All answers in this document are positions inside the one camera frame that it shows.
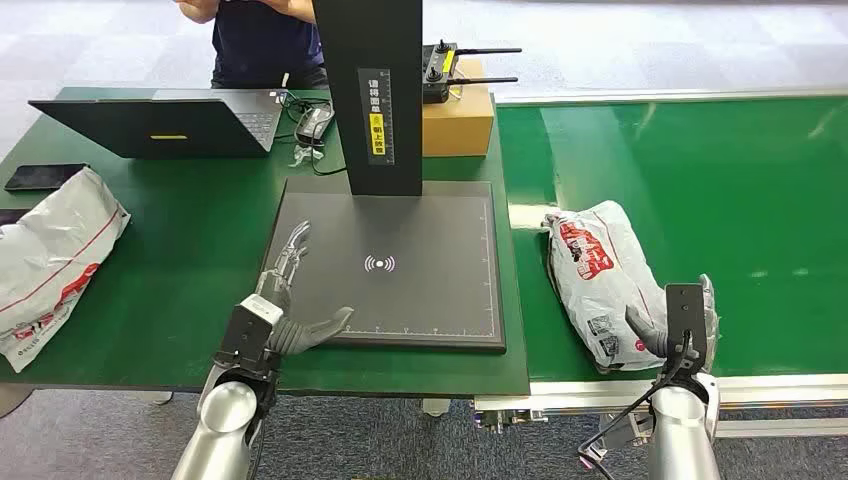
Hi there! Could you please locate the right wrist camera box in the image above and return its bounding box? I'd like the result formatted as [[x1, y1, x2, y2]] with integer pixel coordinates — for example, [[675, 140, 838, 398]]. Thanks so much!
[[664, 283, 710, 386]]

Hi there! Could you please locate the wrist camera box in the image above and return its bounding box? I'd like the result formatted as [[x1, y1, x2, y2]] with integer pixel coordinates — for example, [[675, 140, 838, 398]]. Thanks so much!
[[664, 283, 710, 386], [213, 294, 287, 382]]

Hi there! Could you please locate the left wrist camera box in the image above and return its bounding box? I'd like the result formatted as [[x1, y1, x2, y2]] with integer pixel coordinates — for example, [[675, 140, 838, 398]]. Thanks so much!
[[213, 294, 287, 382]]

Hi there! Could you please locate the brown cardboard box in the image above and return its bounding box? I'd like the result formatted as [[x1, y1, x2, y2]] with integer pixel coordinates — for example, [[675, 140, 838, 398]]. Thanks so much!
[[421, 58, 497, 159]]

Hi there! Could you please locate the black weighing scanner device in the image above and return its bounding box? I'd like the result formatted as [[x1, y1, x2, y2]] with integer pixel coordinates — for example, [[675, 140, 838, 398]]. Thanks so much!
[[262, 0, 508, 354]]

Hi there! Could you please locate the black smartphone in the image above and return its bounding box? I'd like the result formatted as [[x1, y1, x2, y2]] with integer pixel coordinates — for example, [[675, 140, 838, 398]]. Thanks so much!
[[3, 162, 89, 193]]

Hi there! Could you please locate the black power cable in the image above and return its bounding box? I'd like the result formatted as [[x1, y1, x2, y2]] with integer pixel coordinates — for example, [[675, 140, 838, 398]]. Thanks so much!
[[274, 89, 349, 178]]

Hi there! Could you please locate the green conveyor belt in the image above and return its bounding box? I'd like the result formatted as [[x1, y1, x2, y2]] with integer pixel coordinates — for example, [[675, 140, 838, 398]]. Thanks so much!
[[473, 86, 848, 439]]

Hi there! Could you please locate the white red-printed plastic package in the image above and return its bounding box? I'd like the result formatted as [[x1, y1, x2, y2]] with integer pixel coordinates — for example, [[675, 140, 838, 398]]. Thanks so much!
[[541, 200, 720, 374]]

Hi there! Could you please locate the black remote controller with antennas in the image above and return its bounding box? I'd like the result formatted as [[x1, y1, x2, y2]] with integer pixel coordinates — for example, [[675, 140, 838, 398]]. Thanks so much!
[[422, 39, 523, 105]]

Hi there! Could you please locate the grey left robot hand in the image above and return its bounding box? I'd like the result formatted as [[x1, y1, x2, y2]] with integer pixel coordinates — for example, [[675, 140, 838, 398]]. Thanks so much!
[[254, 220, 356, 357]]

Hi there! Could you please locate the grey power adapter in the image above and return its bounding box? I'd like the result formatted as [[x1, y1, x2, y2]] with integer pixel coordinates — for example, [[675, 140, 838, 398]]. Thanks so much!
[[296, 105, 335, 144]]

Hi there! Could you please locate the person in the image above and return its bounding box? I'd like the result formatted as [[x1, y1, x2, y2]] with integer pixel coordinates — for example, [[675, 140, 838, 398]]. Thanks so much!
[[173, 0, 331, 91]]

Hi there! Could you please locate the dark open laptop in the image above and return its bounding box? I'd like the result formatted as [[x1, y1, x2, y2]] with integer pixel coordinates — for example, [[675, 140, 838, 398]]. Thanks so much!
[[28, 87, 289, 160]]

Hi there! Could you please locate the white red-striped plastic package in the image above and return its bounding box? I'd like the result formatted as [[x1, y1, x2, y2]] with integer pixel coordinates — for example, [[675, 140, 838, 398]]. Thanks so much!
[[0, 165, 132, 374]]

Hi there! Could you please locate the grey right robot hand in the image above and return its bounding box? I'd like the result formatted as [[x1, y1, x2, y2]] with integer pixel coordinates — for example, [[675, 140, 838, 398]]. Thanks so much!
[[624, 273, 721, 376]]

